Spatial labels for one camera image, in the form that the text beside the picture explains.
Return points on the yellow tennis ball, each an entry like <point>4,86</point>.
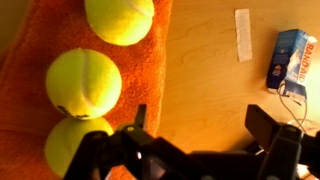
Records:
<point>120,20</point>
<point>83,83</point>
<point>66,146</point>

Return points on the blue band-aid box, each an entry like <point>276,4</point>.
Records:
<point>290,60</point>

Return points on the orange towel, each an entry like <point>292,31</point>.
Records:
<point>143,66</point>

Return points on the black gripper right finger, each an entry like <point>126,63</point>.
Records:
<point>283,146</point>

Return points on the white tape strip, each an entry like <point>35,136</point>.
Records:
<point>243,35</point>

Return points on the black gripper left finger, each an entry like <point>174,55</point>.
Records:
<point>93,150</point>

